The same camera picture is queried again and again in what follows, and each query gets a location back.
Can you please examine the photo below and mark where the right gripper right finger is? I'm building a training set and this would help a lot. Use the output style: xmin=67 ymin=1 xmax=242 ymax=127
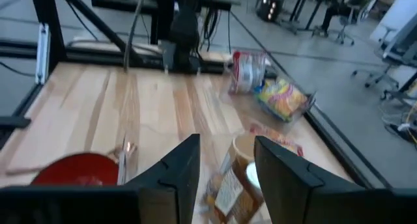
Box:
xmin=254 ymin=135 xmax=375 ymax=224

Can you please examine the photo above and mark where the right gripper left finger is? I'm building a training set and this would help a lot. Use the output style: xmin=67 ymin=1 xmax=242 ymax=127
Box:
xmin=125 ymin=133 xmax=201 ymax=224

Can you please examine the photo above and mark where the orange brown snack packet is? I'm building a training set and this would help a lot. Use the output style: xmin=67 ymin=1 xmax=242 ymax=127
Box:
xmin=201 ymin=158 xmax=265 ymax=224

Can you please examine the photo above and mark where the green pink ramen packet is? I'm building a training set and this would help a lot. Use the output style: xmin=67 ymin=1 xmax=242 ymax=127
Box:
xmin=257 ymin=77 xmax=309 ymax=122

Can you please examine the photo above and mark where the clear plastic bin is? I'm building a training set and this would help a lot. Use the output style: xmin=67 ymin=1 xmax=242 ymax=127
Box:
xmin=223 ymin=49 xmax=317 ymax=124
xmin=117 ymin=132 xmax=271 ymax=224

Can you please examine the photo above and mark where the rose gold spoon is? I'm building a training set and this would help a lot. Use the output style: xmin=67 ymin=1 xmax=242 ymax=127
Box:
xmin=5 ymin=141 xmax=137 ymax=176

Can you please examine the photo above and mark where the red black bowl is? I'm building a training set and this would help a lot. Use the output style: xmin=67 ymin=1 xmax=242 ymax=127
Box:
xmin=31 ymin=152 xmax=120 ymax=186

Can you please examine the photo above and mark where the office chair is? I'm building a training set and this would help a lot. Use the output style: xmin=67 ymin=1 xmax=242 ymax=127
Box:
xmin=335 ymin=15 xmax=356 ymax=46

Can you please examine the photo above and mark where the black computer tower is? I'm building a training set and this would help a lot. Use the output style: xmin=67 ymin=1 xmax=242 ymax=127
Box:
xmin=256 ymin=0 xmax=283 ymax=23

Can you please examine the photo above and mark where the person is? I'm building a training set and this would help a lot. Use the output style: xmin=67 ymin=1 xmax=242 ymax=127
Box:
xmin=321 ymin=0 xmax=371 ymax=33

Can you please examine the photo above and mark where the white metal strip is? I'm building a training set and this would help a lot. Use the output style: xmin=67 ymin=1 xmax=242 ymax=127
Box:
xmin=35 ymin=23 xmax=51 ymax=85

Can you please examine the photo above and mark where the white board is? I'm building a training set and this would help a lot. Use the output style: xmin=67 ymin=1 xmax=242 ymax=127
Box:
xmin=371 ymin=0 xmax=417 ymax=67

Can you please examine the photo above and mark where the black frame bracket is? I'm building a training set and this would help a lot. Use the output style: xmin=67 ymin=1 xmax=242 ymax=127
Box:
xmin=0 ymin=115 xmax=32 ymax=130

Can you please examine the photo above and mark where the black metal frame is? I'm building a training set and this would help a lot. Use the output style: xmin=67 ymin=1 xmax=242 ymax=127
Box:
xmin=0 ymin=0 xmax=394 ymax=189

